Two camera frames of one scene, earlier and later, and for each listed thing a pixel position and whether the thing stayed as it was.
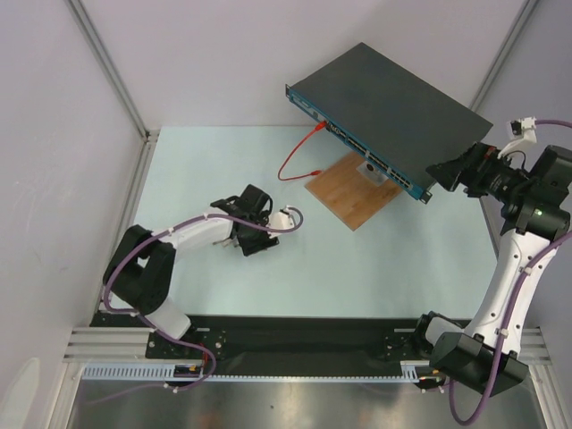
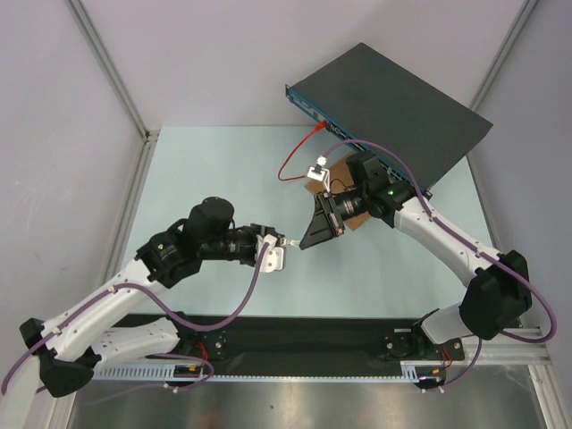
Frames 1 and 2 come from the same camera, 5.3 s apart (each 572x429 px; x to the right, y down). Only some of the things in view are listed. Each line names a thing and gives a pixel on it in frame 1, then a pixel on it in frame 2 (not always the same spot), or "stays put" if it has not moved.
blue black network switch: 398,121 stays put
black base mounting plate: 285,339 stays put
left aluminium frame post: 149,138 stays put
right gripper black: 467,165 -> 331,215
